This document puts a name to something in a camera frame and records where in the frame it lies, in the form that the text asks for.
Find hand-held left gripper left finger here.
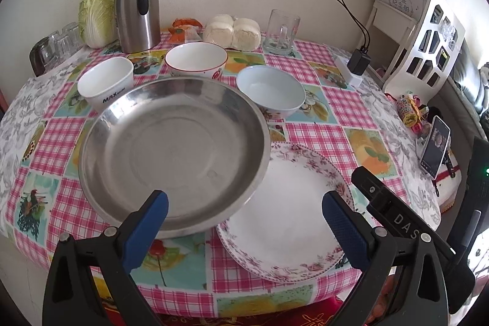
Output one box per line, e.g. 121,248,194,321
42,189,169,326

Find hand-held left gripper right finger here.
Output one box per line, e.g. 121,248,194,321
322,191,449,326

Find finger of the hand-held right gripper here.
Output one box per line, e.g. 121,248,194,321
351,166,394,214

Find white square bowl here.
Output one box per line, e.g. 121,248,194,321
77,57,134,112

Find red and white crocheted cushion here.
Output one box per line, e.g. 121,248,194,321
436,150,464,214

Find floral rimmed white plate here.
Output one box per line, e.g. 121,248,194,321
216,143,354,283

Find stainless steel basin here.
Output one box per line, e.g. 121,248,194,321
78,77,272,239

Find smartphone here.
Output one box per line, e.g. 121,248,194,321
420,116,451,178

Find colourful candy packets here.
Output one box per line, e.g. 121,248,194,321
395,93,432,137

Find white power strip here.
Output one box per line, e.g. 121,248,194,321
335,56,363,88

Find pink checked tablecloth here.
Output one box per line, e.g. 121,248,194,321
6,30,409,319

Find black charger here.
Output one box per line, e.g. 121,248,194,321
347,48,371,75

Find red patterned cloth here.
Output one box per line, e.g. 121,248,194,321
103,295,344,326

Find light blue bowl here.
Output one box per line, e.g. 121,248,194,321
236,65,306,119

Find black leather sofa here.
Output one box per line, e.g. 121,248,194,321
447,39,489,143

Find red rimmed white bowl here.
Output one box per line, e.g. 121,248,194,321
165,42,229,80

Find clear glass mug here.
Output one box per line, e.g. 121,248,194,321
263,9,301,56

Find orange snack packet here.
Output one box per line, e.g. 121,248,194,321
168,18,203,44

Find clear drinking glass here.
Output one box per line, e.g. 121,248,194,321
53,31,73,58
63,22,85,52

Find stainless steel thermos jug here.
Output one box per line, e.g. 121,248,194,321
114,0,162,54

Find napa cabbage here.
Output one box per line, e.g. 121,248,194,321
78,0,118,49

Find glass pitcher with brown handle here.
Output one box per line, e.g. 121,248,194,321
30,37,60,78

